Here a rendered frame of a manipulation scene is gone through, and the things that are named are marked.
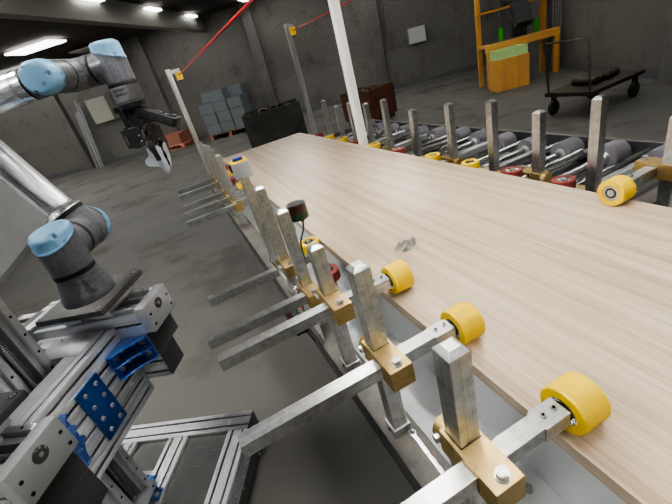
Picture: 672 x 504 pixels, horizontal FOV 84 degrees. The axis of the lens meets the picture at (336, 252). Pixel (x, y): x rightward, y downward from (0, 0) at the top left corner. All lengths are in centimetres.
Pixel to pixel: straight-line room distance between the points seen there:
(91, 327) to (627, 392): 133
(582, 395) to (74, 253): 124
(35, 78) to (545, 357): 124
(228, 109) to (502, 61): 775
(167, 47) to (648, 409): 1415
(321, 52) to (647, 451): 1277
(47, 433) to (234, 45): 1299
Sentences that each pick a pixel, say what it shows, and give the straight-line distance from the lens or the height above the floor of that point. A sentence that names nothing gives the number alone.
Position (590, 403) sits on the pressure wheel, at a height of 97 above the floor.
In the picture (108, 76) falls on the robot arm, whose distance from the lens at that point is 124.
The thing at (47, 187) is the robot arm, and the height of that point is 136.
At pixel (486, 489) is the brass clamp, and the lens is 62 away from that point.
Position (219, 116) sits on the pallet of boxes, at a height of 64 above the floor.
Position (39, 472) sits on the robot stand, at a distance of 102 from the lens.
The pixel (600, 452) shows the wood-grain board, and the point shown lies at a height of 90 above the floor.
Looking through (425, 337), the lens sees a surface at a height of 96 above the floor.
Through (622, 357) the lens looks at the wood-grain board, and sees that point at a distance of 88.
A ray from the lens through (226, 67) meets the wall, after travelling 1369.
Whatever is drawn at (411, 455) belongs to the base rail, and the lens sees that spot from 95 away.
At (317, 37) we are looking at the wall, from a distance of 1309.
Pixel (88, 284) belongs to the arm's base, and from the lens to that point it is 132.
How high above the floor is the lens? 150
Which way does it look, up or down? 27 degrees down
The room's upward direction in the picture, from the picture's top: 16 degrees counter-clockwise
